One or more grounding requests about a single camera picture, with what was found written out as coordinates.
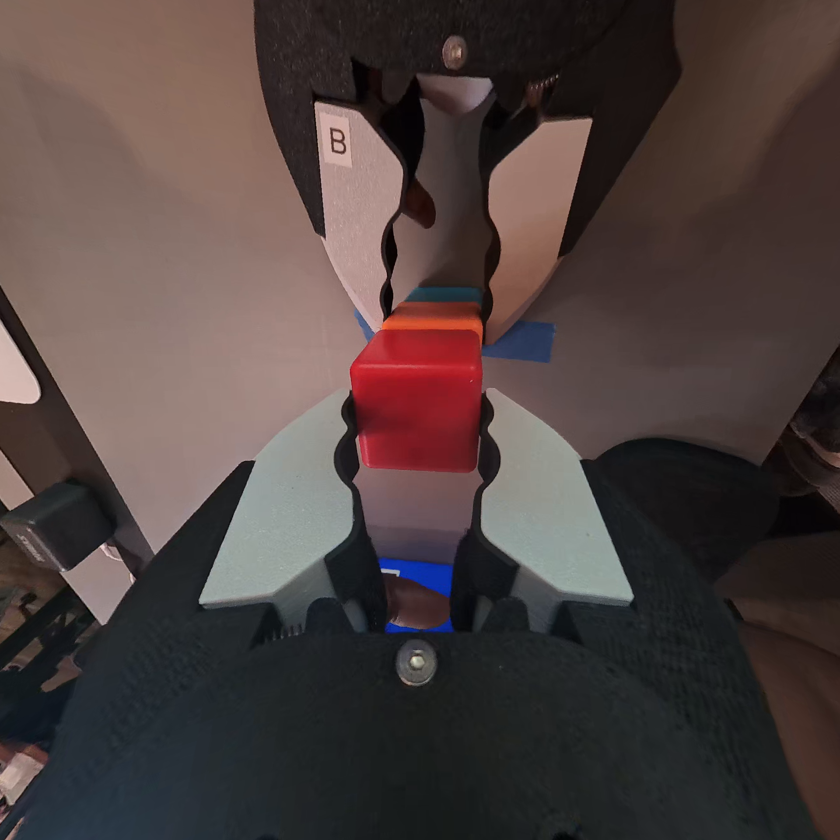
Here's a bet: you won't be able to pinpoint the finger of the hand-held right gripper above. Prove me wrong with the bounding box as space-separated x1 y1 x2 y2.
481 113 595 350
313 95 410 320

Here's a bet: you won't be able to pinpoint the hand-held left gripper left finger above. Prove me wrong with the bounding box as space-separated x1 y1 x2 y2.
200 390 363 611

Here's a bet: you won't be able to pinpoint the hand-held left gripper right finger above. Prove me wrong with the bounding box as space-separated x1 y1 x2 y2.
457 390 636 609

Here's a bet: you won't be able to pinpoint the teal foam cube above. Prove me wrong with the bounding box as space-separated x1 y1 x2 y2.
405 285 488 311

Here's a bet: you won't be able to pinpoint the orange foam cube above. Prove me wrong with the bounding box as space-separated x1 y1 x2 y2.
380 301 488 337

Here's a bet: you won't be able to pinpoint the red foam cube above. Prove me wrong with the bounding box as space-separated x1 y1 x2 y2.
350 329 485 475

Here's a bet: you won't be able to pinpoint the person's right hand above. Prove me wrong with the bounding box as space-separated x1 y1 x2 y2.
399 178 442 232

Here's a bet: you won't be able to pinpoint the blue tape strip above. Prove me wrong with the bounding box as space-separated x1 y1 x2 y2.
351 310 557 364

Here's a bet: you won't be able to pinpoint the black textured armrest pad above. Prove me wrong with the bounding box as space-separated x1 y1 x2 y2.
594 439 791 598

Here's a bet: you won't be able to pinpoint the black power unit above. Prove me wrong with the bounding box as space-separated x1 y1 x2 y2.
0 481 119 573

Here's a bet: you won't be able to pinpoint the person's pants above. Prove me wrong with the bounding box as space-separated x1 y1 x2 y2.
772 344 840 506

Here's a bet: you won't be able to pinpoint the white stand base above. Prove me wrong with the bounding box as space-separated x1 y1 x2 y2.
0 321 44 406

